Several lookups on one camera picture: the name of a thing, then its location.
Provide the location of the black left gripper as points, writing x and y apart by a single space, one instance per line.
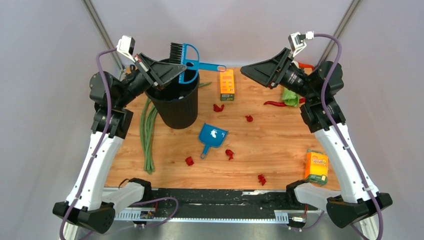
160 72

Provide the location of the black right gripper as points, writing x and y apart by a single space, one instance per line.
269 73

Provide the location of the blue plastic dustpan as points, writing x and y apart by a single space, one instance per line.
211 136

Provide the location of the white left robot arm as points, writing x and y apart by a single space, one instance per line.
86 206

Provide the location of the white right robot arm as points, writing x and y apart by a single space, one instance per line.
358 197

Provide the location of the orange carrot at back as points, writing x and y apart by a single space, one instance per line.
306 66

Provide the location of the napa cabbage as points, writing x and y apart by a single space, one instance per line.
290 98

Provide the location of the green long beans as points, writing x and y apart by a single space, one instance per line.
146 133

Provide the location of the yellow orange carton box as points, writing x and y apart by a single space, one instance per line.
227 85

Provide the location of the red chili pepper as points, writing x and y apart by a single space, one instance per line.
282 104

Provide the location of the red paper scrap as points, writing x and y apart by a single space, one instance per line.
189 161
230 154
261 179
218 108
249 118

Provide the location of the orange juice box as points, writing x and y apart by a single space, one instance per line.
316 167

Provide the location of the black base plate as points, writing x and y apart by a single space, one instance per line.
217 205

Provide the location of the aluminium frame rail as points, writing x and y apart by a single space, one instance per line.
309 227

